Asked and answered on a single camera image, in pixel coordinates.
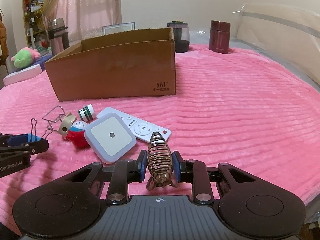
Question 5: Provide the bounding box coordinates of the blue binder clip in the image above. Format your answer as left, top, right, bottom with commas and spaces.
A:
6, 118, 48, 146

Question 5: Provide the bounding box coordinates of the white square night light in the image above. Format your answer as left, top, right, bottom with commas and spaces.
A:
84, 113, 136, 164

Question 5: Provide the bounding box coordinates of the metal wire hook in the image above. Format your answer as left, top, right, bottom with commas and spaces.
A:
42, 105, 66, 132

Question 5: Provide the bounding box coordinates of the beige tape roll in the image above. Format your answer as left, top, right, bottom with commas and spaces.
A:
58, 113, 77, 139

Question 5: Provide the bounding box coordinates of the brown striped hair claw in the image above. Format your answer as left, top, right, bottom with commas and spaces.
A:
146, 132, 177, 191

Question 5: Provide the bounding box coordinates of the white remote control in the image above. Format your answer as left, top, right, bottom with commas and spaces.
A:
97, 107, 172, 143

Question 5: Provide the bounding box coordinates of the red Doraemon figurine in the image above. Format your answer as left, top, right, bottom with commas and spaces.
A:
66, 121, 88, 148

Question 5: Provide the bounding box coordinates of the green white small bottle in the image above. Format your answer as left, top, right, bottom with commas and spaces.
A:
78, 104, 97, 122

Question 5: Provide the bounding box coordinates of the white flat box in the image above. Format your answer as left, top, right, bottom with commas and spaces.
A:
3, 64, 42, 86

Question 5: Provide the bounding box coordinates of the green pink plush toy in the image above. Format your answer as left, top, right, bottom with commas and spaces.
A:
11, 47, 41, 68

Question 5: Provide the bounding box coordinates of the steel thermos flask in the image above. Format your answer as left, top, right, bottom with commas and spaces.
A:
47, 18, 69, 56

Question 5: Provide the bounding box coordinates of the brown cardboard box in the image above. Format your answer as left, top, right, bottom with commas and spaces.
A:
44, 28, 176, 101

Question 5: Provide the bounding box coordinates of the bookshelf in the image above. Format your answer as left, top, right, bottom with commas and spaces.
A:
22, 0, 49, 55

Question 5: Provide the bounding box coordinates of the framed picture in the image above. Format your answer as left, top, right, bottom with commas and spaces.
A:
101, 22, 135, 36

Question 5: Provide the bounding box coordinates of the standing fan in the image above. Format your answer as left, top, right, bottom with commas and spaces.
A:
36, 0, 59, 27

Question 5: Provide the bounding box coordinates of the maroon thermos cup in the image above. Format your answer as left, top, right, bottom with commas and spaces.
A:
209, 20, 231, 54

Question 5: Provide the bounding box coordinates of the pink curtain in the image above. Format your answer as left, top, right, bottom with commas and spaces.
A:
47, 0, 122, 41

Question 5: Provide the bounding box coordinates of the dark glass jar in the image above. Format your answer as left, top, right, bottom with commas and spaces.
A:
167, 21, 190, 53

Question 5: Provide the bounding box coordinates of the clear plastic sheet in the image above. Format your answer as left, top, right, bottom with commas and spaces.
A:
232, 3, 319, 90

